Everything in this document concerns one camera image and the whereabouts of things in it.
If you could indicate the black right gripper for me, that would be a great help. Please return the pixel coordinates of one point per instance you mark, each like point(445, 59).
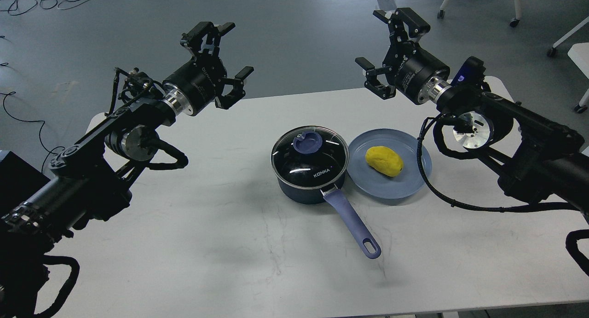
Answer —
point(410, 66)

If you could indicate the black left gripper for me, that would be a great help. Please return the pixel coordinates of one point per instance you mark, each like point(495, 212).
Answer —
point(204, 78)

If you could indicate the glass pot lid blue knob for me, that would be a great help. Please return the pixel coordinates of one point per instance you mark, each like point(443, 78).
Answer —
point(309, 157)

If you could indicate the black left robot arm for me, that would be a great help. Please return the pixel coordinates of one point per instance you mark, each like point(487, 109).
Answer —
point(93, 177)

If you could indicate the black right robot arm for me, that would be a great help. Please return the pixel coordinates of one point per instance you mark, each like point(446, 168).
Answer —
point(538, 161)

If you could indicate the blue round plate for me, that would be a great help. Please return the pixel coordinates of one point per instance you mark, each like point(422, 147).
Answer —
point(379, 185)

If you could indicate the black box at left edge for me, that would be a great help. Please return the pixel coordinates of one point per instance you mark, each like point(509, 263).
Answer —
point(18, 181)

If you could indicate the dark blue saucepan purple handle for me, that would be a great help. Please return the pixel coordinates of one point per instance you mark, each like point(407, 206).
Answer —
point(334, 196)

